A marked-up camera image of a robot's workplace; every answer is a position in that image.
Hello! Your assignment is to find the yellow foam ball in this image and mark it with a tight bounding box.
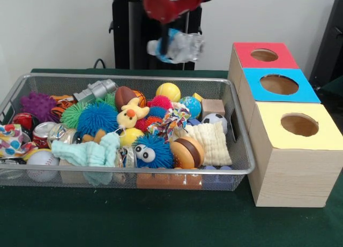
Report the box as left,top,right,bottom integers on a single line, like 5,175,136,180
155,83,182,103

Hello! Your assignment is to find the wooden box with three holes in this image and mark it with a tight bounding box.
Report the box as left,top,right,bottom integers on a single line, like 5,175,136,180
227,42,343,208

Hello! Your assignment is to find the toy hamburger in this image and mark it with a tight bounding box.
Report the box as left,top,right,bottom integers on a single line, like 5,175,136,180
169,136,206,169

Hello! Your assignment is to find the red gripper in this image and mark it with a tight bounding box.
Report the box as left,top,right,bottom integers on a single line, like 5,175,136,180
143,0,207,56

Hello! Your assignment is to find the green spiky ball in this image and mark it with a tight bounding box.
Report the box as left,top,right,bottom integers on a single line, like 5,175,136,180
60,95,117,130

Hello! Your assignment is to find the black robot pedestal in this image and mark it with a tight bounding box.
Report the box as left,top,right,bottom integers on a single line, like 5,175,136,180
103,0,217,70

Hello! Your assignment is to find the small soccer ball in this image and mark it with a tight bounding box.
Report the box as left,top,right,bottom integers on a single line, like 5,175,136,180
201,113,228,134

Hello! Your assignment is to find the dark green side table cloth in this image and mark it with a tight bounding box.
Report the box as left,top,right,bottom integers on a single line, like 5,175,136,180
318,74,343,116

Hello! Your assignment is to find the purple spiky ball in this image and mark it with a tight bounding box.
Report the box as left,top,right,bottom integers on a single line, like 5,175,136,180
20,91,58,123

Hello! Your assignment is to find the yellow plush duck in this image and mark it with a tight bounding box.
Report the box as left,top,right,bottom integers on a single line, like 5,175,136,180
116,98,150,130

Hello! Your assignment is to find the shallow metal mesh bin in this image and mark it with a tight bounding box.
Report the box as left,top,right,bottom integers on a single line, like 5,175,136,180
0,72,256,191

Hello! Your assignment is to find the mint green cloth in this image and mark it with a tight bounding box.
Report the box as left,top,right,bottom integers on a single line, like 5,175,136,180
51,131,121,186

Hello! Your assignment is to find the black panel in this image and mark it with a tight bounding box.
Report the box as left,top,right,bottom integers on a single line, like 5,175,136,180
309,0,343,90

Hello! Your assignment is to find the blue spiky ball with eyes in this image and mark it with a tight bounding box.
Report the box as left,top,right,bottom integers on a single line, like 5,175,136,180
132,134,175,169

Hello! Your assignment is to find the clear bottle with blue label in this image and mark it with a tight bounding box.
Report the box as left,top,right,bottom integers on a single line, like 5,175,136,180
146,28,206,64

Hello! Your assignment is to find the cream cloth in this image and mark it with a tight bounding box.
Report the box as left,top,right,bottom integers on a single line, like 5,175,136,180
175,121,233,167

